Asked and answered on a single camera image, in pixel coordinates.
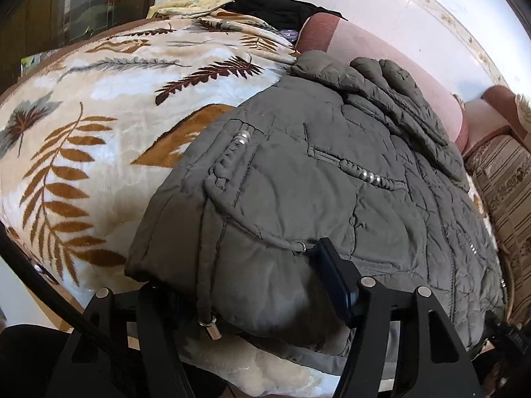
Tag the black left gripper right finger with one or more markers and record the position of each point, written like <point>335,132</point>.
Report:
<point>404,344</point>

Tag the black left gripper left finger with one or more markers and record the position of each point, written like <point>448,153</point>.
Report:
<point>121,349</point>

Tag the grey quilted puffer jacket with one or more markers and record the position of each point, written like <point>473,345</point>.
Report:
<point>350,152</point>

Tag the black and red clothes pile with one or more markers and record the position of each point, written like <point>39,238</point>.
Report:
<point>280,14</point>

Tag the striped beige pillow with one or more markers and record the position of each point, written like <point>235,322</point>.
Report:
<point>500,169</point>

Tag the leaf pattern fleece blanket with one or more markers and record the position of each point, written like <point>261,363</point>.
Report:
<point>89,138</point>

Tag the yellow floral cloth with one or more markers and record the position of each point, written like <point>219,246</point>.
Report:
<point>186,8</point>

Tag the brown wooden wardrobe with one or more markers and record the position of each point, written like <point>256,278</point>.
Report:
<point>30,27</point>

